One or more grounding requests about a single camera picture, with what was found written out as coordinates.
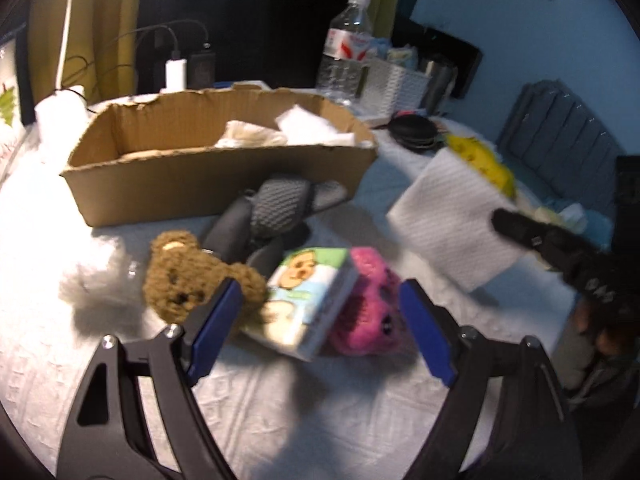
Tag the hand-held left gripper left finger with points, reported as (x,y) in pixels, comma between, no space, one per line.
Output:
(216,329)

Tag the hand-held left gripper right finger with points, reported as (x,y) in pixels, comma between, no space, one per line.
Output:
(426,331)

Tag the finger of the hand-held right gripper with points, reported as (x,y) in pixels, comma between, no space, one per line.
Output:
(525,234)

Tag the white paper towel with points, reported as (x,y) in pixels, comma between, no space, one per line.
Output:
(450,210)

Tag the brown cardboard box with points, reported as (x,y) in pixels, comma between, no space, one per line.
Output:
(200,182)

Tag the printed soft cloth book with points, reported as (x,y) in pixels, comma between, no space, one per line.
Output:
(305,295)

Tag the pale crumpled cloth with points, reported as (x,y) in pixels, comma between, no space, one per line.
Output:
(562,215)

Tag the pink plush toy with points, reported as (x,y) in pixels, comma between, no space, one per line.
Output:
(370,305)

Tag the brown teddy bear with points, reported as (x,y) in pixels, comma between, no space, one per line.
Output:
(185,275)

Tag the yellow cloth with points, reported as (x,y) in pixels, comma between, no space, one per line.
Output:
(481,159)

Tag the grey padded headboard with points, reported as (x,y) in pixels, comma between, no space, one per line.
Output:
(560,130)

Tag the white textured tablecloth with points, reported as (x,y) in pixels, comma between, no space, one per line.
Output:
(300,410)

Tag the white fluffy plush toy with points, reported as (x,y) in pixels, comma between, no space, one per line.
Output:
(97,280)

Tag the grey slipper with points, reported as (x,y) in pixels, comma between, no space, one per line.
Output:
(280,202)

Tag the black round case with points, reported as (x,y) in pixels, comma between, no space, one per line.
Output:
(412,131)

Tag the dark metal cup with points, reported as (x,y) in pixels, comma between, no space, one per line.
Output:
(440,82)

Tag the cream cloth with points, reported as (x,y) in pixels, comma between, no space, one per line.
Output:
(250,135)

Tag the white woven basket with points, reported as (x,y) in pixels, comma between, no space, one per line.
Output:
(392,87)

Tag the blue packet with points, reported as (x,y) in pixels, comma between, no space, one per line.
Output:
(395,52)

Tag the white crumpled cloth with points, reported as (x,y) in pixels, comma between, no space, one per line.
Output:
(315,127)

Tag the white charger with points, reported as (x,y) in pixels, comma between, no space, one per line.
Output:
(176,75)

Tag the clear plastic water bottle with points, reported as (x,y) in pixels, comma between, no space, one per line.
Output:
(345,50)

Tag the black power adapter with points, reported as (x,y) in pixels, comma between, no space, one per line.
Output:
(201,66)

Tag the white tissue roll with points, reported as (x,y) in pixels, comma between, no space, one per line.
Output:
(60,112)

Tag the white lamp pole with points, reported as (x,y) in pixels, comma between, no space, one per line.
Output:
(66,35)

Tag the yellow curtain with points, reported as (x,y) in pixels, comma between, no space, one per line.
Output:
(115,10)

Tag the black wall panel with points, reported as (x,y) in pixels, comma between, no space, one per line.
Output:
(465,55)

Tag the leaf print wall poster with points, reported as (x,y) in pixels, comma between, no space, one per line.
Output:
(7,95)

